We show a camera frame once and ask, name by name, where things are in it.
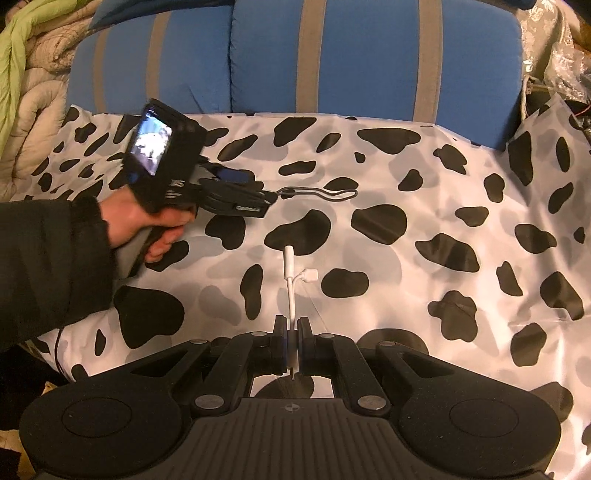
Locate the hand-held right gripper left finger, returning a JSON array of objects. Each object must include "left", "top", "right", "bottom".
[{"left": 124, "top": 315, "right": 293, "bottom": 416}]

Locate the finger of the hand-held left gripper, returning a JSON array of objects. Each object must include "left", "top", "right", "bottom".
[
  {"left": 211, "top": 167, "right": 266, "bottom": 186},
  {"left": 205, "top": 184, "right": 279, "bottom": 206}
]

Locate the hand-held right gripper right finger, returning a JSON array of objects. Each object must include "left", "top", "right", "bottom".
[{"left": 296, "top": 316, "right": 455, "bottom": 415}]

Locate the white adapter cable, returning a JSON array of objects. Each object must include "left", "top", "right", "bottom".
[{"left": 281, "top": 246, "right": 320, "bottom": 377}]

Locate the dark lanyard cord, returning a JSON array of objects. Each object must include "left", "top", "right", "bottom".
[{"left": 276, "top": 185, "right": 360, "bottom": 203}]

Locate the person's left forearm black sleeve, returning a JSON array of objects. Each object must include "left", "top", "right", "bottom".
[{"left": 0, "top": 195, "right": 117, "bottom": 357}]

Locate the person's left hand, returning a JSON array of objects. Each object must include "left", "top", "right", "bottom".
[{"left": 104, "top": 186, "right": 192, "bottom": 265}]

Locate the blue grey striped pillow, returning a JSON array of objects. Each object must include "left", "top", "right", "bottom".
[
  {"left": 69, "top": 0, "right": 235, "bottom": 114},
  {"left": 229, "top": 0, "right": 525, "bottom": 151}
]

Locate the cow print blanket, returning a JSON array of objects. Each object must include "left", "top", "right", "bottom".
[{"left": 28, "top": 104, "right": 591, "bottom": 444}]

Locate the cream quilt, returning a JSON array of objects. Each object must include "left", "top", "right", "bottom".
[{"left": 0, "top": 0, "right": 101, "bottom": 200}]

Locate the green quilt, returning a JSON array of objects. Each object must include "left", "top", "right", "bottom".
[{"left": 0, "top": 0, "right": 71, "bottom": 149}]

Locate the cow print pillow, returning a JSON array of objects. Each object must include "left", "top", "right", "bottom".
[{"left": 505, "top": 95, "right": 591, "bottom": 195}]

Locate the silver plastic bag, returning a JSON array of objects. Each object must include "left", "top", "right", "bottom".
[{"left": 521, "top": 0, "right": 591, "bottom": 108}]

